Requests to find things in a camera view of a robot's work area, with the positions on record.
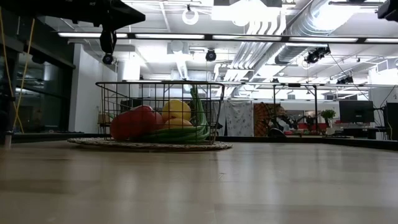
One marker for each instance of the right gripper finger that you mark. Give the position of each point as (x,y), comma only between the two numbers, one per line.
(390,9)

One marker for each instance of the green long beans bunch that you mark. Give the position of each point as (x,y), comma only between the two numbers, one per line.
(180,133)

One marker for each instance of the red bell pepper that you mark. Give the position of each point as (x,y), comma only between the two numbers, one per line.
(133,124)

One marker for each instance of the person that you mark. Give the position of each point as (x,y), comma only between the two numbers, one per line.
(281,121)

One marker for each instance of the black track light cluster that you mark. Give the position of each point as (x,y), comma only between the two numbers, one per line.
(345,80)
(317,54)

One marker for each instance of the yellow bell pepper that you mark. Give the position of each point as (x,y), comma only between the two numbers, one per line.
(176,109)

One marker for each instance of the potted green plant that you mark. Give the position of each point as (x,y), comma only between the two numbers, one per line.
(328,115)

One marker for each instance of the round woven placemat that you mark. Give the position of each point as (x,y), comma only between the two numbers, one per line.
(149,147)

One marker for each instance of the small yellow orange fruit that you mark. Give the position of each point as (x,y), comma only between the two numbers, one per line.
(178,124)

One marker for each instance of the black metal stand frame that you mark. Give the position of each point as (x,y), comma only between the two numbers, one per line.
(315,105)

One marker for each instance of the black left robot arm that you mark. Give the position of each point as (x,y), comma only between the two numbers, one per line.
(18,3)

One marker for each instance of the orange patterned tapestry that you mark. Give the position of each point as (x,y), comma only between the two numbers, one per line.
(261,118)

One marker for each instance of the black ceiling spotlight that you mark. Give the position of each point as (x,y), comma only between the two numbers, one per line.
(108,59)
(211,55)

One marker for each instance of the black metal table frame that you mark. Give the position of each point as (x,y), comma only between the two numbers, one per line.
(46,137)

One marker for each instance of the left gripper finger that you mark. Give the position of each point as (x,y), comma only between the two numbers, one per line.
(108,42)
(121,15)

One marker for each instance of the black computer monitor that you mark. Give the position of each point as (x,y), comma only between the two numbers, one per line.
(356,111)
(392,119)

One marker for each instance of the silver ventilation duct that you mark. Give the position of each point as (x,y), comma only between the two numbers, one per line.
(311,28)

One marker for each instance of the long ceiling light bar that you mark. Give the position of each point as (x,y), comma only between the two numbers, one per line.
(171,36)

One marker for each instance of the white patterned hanging cloth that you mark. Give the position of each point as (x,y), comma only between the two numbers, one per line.
(239,119)

